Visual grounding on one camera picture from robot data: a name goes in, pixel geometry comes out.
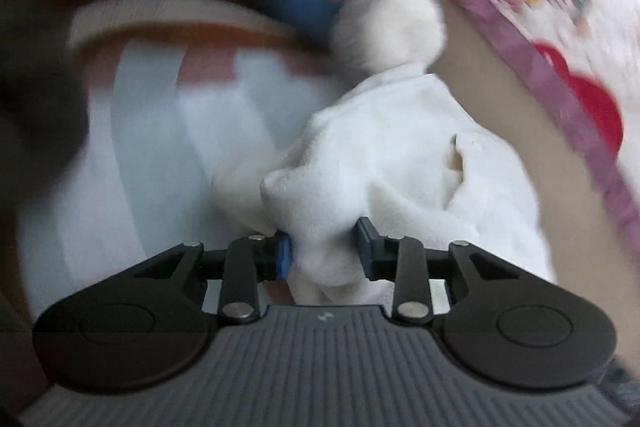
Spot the beige bed board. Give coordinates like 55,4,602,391
430,0,640,358

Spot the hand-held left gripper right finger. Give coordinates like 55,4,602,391
354,216,521,326

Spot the dark brown garment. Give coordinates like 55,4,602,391
0,0,91,218

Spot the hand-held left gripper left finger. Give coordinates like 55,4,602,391
132,233,293,326

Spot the white fleece garment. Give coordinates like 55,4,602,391
212,62,558,308

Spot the checked bed sheet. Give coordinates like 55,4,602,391
15,32,351,323

